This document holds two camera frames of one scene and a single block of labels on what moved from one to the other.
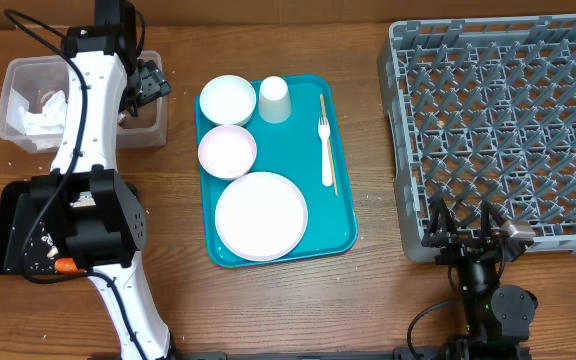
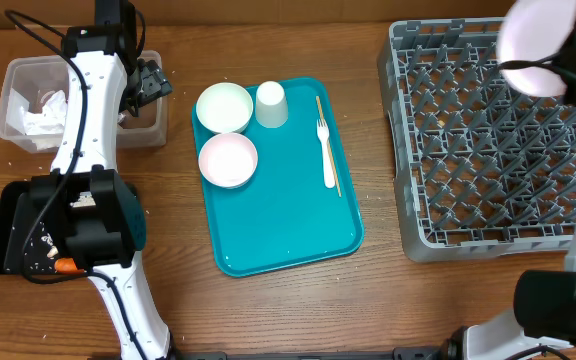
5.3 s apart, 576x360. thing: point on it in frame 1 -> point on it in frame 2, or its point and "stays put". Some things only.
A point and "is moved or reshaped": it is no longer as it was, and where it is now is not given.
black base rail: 403,353 stays put
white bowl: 228,100 is moved or reshaped
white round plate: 261,216 -> 534,30
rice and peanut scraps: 47,240 stays put
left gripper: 155,83 stays put
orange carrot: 66,265 stays put
